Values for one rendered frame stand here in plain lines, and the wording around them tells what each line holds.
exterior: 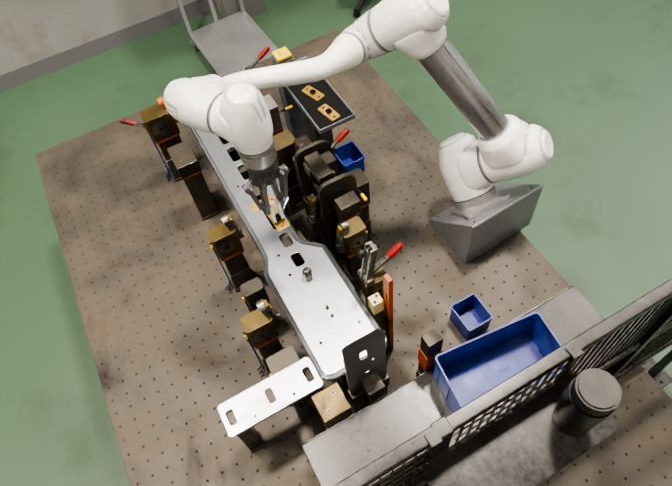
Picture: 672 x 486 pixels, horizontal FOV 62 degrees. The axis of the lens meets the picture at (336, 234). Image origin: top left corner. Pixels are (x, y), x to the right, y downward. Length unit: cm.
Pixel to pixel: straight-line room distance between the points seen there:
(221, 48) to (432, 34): 268
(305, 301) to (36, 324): 190
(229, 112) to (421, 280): 110
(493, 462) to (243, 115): 85
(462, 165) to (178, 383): 123
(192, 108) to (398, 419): 94
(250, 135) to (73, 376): 205
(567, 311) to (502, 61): 253
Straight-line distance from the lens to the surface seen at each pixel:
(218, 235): 186
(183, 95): 137
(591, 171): 345
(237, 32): 423
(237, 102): 124
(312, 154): 180
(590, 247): 314
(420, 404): 156
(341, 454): 153
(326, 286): 174
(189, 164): 211
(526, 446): 115
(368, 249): 155
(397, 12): 159
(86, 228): 254
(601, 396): 101
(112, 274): 236
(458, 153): 198
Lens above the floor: 252
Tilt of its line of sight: 56 degrees down
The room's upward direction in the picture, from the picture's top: 9 degrees counter-clockwise
